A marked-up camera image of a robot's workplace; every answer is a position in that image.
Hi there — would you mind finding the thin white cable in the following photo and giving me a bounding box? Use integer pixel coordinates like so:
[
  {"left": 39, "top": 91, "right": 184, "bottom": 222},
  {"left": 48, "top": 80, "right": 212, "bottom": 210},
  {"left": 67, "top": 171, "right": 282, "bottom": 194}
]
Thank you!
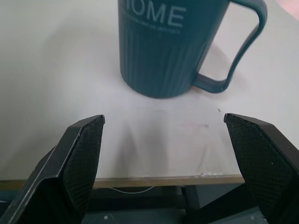
[{"left": 112, "top": 186, "right": 157, "bottom": 194}]

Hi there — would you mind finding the dark teal ribbed HOME mug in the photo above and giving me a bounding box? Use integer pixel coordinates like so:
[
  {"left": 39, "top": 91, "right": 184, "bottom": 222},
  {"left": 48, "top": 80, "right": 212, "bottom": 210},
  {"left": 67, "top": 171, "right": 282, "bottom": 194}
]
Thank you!
[{"left": 117, "top": 0, "right": 267, "bottom": 99}]

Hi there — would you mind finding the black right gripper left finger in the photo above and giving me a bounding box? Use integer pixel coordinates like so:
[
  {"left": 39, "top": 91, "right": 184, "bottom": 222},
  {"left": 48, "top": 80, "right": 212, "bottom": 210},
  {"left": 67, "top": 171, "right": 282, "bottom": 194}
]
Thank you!
[{"left": 0, "top": 114, "right": 106, "bottom": 224}]

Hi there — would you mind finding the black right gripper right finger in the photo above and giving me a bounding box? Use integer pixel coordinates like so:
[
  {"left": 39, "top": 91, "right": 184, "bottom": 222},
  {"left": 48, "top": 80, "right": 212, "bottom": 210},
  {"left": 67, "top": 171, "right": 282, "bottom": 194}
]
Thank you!
[{"left": 183, "top": 113, "right": 299, "bottom": 224}]

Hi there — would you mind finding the black table frame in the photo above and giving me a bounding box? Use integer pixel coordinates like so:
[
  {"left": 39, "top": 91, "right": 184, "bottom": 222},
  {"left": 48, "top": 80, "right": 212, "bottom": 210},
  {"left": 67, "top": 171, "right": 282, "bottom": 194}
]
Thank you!
[{"left": 87, "top": 185, "right": 199, "bottom": 210}]

